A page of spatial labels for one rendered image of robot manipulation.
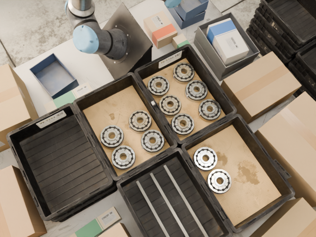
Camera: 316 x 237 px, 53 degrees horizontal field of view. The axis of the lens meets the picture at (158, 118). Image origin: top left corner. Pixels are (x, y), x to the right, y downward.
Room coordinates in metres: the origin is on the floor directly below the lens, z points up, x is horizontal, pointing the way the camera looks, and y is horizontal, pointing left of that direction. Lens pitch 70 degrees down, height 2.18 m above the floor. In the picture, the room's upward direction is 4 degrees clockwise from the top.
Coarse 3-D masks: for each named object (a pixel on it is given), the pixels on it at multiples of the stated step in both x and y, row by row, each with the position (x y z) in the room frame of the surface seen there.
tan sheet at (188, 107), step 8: (160, 72) 0.73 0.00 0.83; (168, 72) 0.73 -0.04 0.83; (184, 72) 0.74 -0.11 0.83; (144, 80) 0.68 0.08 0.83; (168, 80) 0.69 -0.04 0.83; (200, 80) 0.70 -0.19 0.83; (176, 88) 0.65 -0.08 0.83; (184, 88) 0.65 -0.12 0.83; (184, 96) 0.61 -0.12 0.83; (208, 96) 0.62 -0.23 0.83; (168, 104) 0.56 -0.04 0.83; (184, 104) 0.57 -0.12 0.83; (192, 104) 0.57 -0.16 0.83; (184, 112) 0.53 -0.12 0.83; (192, 112) 0.53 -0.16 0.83; (168, 120) 0.48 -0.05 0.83; (200, 120) 0.49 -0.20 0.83; (200, 128) 0.46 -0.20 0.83; (184, 136) 0.41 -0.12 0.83
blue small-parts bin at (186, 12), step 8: (184, 0) 1.21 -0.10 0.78; (192, 0) 1.22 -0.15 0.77; (200, 0) 1.21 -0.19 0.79; (208, 0) 1.17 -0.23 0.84; (176, 8) 1.14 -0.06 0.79; (184, 8) 1.16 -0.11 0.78; (192, 8) 1.16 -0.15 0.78; (200, 8) 1.14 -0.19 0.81; (184, 16) 1.08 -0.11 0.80; (192, 16) 1.11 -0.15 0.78
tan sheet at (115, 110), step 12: (120, 96) 0.59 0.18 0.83; (132, 96) 0.59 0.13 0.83; (96, 108) 0.52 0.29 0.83; (108, 108) 0.52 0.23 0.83; (120, 108) 0.53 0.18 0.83; (132, 108) 0.53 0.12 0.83; (144, 108) 0.54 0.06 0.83; (96, 120) 0.46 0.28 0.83; (108, 120) 0.46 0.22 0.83; (120, 120) 0.47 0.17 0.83; (96, 132) 0.41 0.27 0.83; (132, 132) 0.42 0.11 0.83; (132, 144) 0.36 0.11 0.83; (168, 144) 0.37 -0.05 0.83; (108, 156) 0.30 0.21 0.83; (144, 156) 0.31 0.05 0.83
